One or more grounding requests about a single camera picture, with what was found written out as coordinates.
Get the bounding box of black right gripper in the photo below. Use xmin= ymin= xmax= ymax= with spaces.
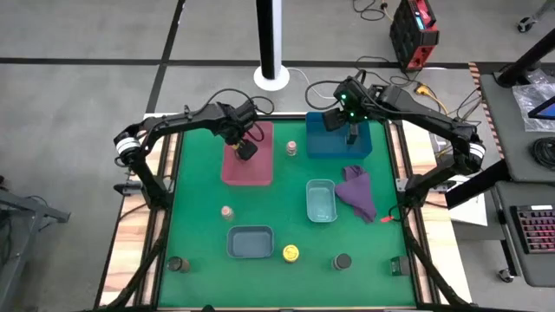
xmin=323 ymin=77 xmax=372 ymax=133

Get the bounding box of black backlit keyboard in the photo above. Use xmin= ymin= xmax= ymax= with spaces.
xmin=510 ymin=204 xmax=555 ymax=256

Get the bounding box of black metal table frame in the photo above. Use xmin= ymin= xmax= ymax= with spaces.
xmin=93 ymin=111 xmax=476 ymax=312

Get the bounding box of coiled black cable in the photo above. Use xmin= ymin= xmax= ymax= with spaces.
xmin=532 ymin=137 xmax=555 ymax=172

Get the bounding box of grey-blue plastic bin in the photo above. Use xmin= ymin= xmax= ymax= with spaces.
xmin=225 ymin=224 xmax=276 ymax=260

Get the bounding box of black monitor post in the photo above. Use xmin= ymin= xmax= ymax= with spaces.
xmin=495 ymin=27 xmax=555 ymax=88

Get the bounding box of orange black striped floor strip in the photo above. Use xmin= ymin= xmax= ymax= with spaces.
xmin=467 ymin=62 xmax=506 ymax=160

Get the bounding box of black floor cable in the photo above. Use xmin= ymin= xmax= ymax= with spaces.
xmin=354 ymin=55 xmax=421 ymax=88
xmin=351 ymin=0 xmax=391 ymax=23

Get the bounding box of purple cloth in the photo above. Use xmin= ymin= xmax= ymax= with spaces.
xmin=334 ymin=165 xmax=378 ymax=224

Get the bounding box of red black power station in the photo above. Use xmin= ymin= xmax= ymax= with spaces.
xmin=388 ymin=0 xmax=441 ymax=73

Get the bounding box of light teal plastic bin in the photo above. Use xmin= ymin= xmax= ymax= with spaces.
xmin=305 ymin=179 xmax=339 ymax=224

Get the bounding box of blue-screen monitor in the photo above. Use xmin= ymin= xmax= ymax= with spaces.
xmin=527 ymin=95 xmax=555 ymax=120

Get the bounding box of yellow extension cable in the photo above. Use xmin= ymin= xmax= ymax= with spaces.
xmin=413 ymin=83 xmax=452 ymax=146

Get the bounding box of green table mat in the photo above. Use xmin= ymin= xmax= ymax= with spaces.
xmin=158 ymin=120 xmax=417 ymax=308

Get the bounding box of black-lid glass spice jar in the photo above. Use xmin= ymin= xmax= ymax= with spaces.
xmin=331 ymin=252 xmax=353 ymax=271
xmin=166 ymin=256 xmax=191 ymax=274

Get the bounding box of blue plastic bin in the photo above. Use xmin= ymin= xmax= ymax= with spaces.
xmin=305 ymin=111 xmax=374 ymax=159

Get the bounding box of grey metal stand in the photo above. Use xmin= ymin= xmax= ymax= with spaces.
xmin=0 ymin=174 xmax=72 ymax=312

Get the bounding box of grey desk top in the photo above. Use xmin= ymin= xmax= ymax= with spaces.
xmin=478 ymin=71 xmax=555 ymax=184
xmin=493 ymin=179 xmax=555 ymax=289

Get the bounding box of clear plastic bag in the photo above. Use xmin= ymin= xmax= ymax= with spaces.
xmin=511 ymin=71 xmax=555 ymax=133

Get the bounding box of wooden table side board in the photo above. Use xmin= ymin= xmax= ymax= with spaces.
xmin=98 ymin=113 xmax=181 ymax=307
xmin=387 ymin=110 xmax=474 ymax=304

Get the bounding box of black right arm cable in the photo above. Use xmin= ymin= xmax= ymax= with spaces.
xmin=304 ymin=79 xmax=348 ymax=111

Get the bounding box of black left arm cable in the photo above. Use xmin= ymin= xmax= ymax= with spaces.
xmin=203 ymin=88 xmax=276 ymax=116

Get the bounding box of white black pole round base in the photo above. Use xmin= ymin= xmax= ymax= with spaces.
xmin=253 ymin=0 xmax=291 ymax=93

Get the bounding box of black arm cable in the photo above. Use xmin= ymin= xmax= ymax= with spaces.
xmin=203 ymin=88 xmax=276 ymax=116
xmin=304 ymin=79 xmax=348 ymax=111

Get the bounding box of red plastic bin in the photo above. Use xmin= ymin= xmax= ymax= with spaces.
xmin=220 ymin=120 xmax=276 ymax=187

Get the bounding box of black diagonal support bar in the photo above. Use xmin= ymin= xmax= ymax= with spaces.
xmin=445 ymin=159 xmax=512 ymax=211

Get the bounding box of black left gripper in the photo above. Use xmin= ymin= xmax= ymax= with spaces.
xmin=216 ymin=101 xmax=259 ymax=162

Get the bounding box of white paper sheet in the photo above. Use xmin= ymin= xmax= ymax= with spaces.
xmin=449 ymin=174 xmax=490 ymax=228

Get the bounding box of black power strip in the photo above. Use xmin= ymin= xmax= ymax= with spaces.
xmin=113 ymin=181 xmax=145 ymax=197
xmin=427 ymin=179 xmax=457 ymax=194

